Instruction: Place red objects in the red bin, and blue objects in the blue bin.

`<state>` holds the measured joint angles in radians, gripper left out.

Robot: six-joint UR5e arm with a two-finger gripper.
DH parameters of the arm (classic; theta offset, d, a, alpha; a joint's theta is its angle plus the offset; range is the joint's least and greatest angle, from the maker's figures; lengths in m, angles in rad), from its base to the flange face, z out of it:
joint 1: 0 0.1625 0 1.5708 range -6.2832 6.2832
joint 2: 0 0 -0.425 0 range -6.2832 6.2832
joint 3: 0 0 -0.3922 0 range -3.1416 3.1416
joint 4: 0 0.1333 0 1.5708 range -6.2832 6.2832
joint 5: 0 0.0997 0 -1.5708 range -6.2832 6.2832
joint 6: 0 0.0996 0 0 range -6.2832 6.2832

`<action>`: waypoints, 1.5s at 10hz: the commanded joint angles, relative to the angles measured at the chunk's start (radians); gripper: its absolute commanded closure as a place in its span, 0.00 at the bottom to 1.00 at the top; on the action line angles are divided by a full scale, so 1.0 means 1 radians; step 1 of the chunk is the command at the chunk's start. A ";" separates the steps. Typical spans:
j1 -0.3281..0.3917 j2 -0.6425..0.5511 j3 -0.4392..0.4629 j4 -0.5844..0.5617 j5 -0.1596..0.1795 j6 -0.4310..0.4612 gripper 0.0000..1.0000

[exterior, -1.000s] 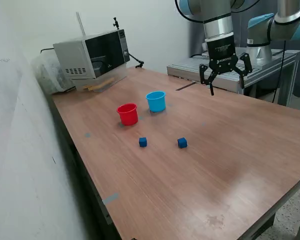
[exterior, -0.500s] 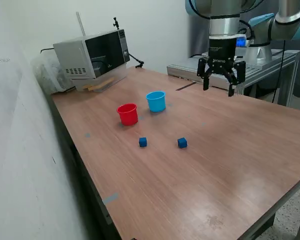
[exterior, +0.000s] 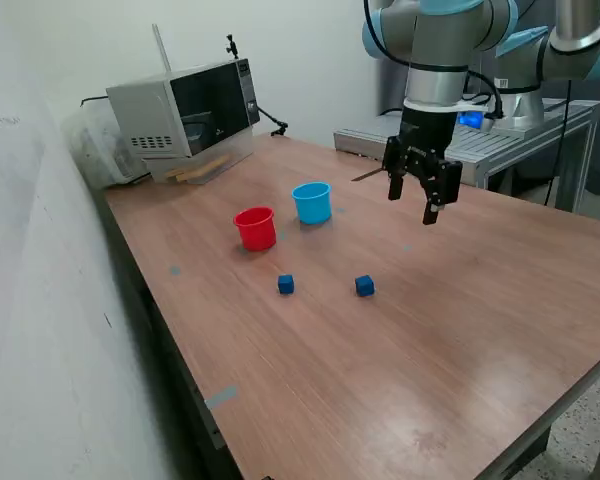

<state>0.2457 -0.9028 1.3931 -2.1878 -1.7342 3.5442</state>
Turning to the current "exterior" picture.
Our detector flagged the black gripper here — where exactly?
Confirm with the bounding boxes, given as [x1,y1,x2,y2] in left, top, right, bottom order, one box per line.
[382,102,464,226]

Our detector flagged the aluminium robot base table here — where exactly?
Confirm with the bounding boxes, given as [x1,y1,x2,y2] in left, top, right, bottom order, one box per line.
[333,97,600,214]

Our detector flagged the blue plastic cup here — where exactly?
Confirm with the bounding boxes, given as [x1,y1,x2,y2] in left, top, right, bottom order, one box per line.
[291,181,333,225]

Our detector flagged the red plastic cup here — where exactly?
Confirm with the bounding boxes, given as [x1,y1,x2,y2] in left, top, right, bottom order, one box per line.
[233,206,278,253]

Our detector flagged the wooden sticks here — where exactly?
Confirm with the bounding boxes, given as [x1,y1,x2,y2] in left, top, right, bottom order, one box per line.
[165,154,230,182]

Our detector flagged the silver microwave oven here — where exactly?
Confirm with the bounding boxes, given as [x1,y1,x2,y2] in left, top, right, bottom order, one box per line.
[105,58,261,174]

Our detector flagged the long grey tape strip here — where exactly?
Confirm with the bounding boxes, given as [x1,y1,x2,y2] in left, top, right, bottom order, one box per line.
[204,384,240,410]

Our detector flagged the translucent plastic bag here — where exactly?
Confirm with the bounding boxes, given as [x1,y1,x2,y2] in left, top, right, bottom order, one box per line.
[62,107,151,190]

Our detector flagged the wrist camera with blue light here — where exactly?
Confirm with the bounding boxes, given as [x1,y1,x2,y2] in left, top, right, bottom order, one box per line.
[452,99,504,132]

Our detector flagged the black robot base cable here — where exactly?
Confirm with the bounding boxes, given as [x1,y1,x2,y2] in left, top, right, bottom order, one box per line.
[544,79,580,207]

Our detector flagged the black looped gripper cable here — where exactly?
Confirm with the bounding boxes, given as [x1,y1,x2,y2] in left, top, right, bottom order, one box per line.
[362,0,505,121]

